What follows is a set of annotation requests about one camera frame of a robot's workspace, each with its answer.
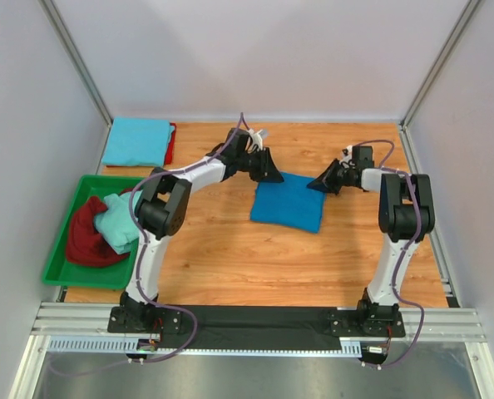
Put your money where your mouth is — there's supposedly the grey slotted cable duct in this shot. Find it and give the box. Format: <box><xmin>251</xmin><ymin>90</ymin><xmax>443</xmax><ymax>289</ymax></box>
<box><xmin>47</xmin><ymin>336</ymin><xmax>387</xmax><ymax>358</ymax></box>

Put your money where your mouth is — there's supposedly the green plastic bin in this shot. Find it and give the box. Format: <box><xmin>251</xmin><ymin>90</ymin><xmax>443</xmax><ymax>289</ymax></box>
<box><xmin>42</xmin><ymin>175</ymin><xmax>140</xmax><ymax>289</ymax></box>

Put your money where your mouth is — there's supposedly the aluminium frame post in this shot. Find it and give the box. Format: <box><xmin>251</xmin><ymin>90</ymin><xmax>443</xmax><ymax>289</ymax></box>
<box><xmin>38</xmin><ymin>0</ymin><xmax>113</xmax><ymax>127</ymax></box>
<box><xmin>399</xmin><ymin>0</ymin><xmax>484</xmax><ymax>130</ymax></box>

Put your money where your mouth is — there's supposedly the right aluminium frame post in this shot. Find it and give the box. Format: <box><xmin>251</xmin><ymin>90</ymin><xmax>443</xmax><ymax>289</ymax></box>
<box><xmin>399</xmin><ymin>0</ymin><xmax>484</xmax><ymax>130</ymax></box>

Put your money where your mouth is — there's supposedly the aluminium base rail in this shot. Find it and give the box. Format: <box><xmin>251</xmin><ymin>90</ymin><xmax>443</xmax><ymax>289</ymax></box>
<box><xmin>31</xmin><ymin>302</ymin><xmax>487</xmax><ymax>342</ymax></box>

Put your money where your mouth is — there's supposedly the dark red t shirt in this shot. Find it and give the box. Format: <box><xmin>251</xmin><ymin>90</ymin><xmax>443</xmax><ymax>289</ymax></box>
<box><xmin>66</xmin><ymin>189</ymin><xmax>131</xmax><ymax>268</ymax></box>

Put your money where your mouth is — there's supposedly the left aluminium frame post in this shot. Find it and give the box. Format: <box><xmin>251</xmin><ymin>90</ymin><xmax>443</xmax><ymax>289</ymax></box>
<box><xmin>38</xmin><ymin>0</ymin><xmax>113</xmax><ymax>127</ymax></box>

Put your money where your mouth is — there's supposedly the mint green t shirt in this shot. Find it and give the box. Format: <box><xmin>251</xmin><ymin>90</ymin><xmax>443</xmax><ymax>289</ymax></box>
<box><xmin>94</xmin><ymin>191</ymin><xmax>139</xmax><ymax>255</ymax></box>

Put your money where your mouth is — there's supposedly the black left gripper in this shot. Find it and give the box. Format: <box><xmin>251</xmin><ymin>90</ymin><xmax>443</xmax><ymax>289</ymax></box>
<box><xmin>235</xmin><ymin>147</ymin><xmax>284</xmax><ymax>184</ymax></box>

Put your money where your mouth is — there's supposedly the folded light blue t shirt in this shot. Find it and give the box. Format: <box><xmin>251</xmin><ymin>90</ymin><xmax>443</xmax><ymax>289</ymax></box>
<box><xmin>101</xmin><ymin>116</ymin><xmax>176</xmax><ymax>168</ymax></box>

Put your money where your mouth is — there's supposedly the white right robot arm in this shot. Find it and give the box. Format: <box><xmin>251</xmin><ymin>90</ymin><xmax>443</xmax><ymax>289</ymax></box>
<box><xmin>307</xmin><ymin>139</ymin><xmax>435</xmax><ymax>337</ymax></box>

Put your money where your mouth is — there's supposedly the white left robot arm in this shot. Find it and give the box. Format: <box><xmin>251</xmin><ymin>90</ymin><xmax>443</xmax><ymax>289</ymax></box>
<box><xmin>107</xmin><ymin>127</ymin><xmax>284</xmax><ymax>334</ymax></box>

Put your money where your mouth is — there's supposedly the folded red t shirt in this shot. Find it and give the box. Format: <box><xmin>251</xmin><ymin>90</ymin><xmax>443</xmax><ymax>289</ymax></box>
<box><xmin>105</xmin><ymin>122</ymin><xmax>178</xmax><ymax>169</ymax></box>

